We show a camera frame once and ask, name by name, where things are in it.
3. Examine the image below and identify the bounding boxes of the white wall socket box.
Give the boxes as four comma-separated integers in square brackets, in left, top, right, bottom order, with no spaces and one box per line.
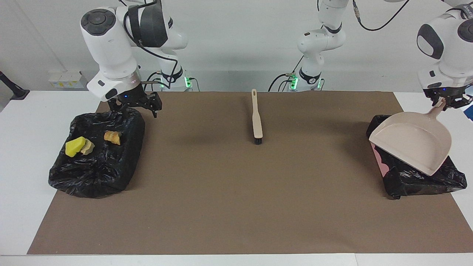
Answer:
[48,71,91,89]

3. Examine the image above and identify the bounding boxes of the pale beige sponge chunk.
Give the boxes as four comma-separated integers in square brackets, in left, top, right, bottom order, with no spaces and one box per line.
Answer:
[80,139,95,156]
[104,131,122,145]

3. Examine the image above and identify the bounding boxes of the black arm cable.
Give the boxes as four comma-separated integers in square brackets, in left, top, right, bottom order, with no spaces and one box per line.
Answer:
[351,0,411,32]
[124,7,178,89]

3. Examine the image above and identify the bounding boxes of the black camera stand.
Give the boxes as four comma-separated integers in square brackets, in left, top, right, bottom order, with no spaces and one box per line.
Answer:
[0,71,30,100]

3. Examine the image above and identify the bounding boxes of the pink bin with black bag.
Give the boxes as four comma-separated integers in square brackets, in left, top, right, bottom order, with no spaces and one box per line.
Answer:
[366,115,468,200]

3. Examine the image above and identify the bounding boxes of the black right base cable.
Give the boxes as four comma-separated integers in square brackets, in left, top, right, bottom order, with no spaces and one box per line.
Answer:
[143,71,163,92]

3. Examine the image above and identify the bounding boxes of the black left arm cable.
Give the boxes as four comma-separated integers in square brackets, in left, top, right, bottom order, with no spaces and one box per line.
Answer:
[351,0,411,32]

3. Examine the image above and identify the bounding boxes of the beige hand brush black bristles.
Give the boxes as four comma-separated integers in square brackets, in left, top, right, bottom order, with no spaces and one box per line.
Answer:
[251,89,263,145]

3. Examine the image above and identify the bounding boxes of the bright yellow sponge chunk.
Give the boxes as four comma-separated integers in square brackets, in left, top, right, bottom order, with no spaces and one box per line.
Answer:
[65,136,86,158]

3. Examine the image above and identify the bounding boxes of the brown table mat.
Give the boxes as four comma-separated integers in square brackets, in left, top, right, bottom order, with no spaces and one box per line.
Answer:
[27,91,473,255]

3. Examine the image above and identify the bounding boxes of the black base cable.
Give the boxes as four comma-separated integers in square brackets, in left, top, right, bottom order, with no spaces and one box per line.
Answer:
[143,71,163,92]
[268,59,305,92]

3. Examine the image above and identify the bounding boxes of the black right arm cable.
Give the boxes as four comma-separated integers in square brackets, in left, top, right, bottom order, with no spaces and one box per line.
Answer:
[124,7,178,89]

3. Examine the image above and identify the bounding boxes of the beige plastic dustpan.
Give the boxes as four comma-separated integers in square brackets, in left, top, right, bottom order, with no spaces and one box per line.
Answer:
[369,98,452,177]

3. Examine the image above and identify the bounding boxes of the black left base cable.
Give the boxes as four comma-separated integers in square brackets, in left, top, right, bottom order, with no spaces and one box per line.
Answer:
[268,59,305,92]

